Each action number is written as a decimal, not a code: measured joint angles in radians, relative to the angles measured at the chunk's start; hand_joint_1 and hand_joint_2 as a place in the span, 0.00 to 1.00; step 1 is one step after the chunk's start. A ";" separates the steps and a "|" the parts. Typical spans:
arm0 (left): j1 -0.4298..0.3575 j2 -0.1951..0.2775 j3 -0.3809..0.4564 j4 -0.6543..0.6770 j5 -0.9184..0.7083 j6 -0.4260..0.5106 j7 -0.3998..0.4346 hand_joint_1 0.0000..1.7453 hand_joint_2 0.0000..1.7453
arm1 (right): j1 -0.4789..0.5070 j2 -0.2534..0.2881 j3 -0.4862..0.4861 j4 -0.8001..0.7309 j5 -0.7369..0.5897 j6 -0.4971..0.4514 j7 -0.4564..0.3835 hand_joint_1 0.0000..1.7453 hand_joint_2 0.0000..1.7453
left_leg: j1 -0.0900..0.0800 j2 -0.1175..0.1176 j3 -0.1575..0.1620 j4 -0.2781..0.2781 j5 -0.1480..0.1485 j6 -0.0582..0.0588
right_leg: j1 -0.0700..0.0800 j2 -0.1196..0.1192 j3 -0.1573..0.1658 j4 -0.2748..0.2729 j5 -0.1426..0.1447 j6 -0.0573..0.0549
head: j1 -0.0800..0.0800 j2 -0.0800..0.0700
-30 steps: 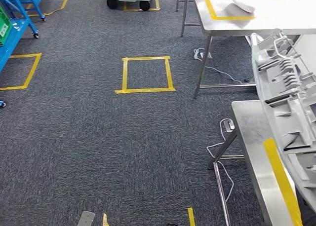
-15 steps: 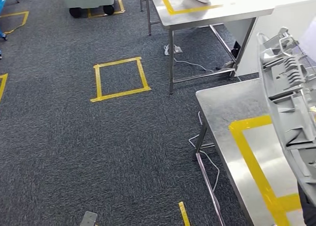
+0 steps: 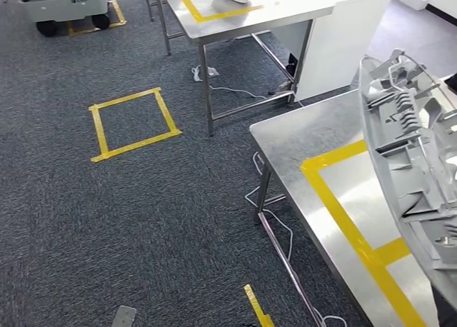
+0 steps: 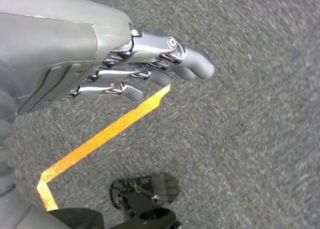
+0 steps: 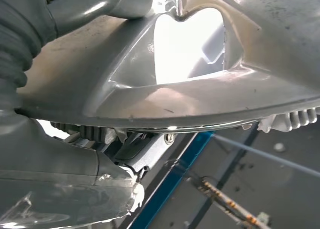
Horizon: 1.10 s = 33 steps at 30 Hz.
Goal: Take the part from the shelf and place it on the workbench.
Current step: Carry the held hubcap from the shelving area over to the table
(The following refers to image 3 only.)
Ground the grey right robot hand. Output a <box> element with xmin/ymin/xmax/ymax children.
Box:
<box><xmin>430</xmin><ymin>284</ymin><xmax>457</xmax><ymax>327</ymax></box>

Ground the white wheeled cart robot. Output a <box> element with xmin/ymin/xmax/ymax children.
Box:
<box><xmin>12</xmin><ymin>0</ymin><xmax>110</xmax><ymax>37</ymax></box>

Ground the stainless steel workbench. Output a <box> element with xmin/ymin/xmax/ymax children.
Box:
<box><xmin>249</xmin><ymin>88</ymin><xmax>457</xmax><ymax>327</ymax></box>

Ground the yellow workbench tape outline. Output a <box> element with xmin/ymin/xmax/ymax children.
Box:
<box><xmin>300</xmin><ymin>139</ymin><xmax>428</xmax><ymax>327</ymax></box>

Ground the yellow floor tape outline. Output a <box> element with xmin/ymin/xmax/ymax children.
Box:
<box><xmin>243</xmin><ymin>283</ymin><xmax>275</xmax><ymax>327</ymax></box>
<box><xmin>67</xmin><ymin>0</ymin><xmax>126</xmax><ymax>36</ymax></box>
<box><xmin>88</xmin><ymin>86</ymin><xmax>183</xmax><ymax>164</ymax></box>

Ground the white cabinet panel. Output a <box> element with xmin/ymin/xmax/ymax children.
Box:
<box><xmin>271</xmin><ymin>0</ymin><xmax>397</xmax><ymax>103</ymax></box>

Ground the yellow table tape outline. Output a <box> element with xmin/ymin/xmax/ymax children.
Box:
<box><xmin>170</xmin><ymin>0</ymin><xmax>264</xmax><ymax>23</ymax></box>

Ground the stainless steel table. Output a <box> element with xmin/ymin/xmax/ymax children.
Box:
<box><xmin>142</xmin><ymin>0</ymin><xmax>397</xmax><ymax>138</ymax></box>

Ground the grey plastic wheel hubcap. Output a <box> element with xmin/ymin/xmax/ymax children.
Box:
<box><xmin>358</xmin><ymin>49</ymin><xmax>457</xmax><ymax>311</ymax></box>

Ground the white floor cable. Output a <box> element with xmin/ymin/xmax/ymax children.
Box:
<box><xmin>191</xmin><ymin>64</ymin><xmax>267</xmax><ymax>100</ymax></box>
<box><xmin>244</xmin><ymin>152</ymin><xmax>347</xmax><ymax>327</ymax></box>

